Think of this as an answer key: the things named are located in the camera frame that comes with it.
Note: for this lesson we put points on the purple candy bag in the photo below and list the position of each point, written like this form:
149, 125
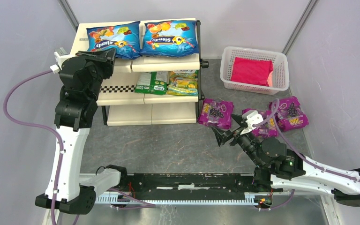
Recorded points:
267, 129
289, 115
216, 114

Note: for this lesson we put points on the white plastic basket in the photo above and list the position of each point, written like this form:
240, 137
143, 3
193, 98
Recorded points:
280, 74

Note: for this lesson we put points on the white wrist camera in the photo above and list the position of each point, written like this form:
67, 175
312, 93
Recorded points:
252, 118
60, 56

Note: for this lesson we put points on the blue Slendy candy bag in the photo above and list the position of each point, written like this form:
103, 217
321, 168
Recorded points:
171, 38

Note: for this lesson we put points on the yellow green candy bag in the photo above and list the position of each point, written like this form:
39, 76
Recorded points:
183, 83

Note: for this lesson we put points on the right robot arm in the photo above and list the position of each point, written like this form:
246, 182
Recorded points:
278, 167

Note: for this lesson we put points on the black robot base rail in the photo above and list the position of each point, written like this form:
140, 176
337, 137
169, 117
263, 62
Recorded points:
186, 189

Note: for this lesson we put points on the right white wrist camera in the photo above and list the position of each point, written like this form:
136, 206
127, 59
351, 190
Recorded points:
252, 118

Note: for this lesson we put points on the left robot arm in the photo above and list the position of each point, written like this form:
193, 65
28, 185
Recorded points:
81, 75

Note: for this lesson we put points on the cream three-tier shelf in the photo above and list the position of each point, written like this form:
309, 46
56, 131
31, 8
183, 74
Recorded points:
122, 106

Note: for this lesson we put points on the pink bag in basket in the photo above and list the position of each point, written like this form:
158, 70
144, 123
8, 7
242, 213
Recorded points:
254, 72

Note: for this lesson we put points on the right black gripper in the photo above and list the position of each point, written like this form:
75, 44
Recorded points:
232, 135

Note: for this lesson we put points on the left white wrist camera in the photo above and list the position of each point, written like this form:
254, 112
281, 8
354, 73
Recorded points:
60, 56

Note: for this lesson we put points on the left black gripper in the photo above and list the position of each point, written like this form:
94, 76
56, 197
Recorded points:
104, 58

